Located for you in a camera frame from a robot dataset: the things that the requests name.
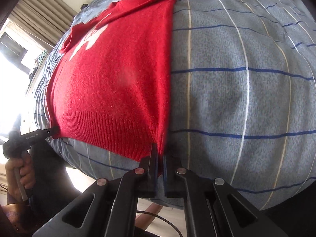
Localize red knit sweater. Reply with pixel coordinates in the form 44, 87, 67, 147
46, 0, 176, 161

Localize person's left hand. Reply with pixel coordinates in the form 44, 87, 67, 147
5, 153, 36, 202

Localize grey plaid duvet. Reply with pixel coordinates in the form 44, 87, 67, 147
34, 0, 315, 210

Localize beige curtain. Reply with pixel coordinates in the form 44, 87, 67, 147
8, 0, 77, 51

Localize small round bedside clock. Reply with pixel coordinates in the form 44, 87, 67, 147
80, 3, 88, 10

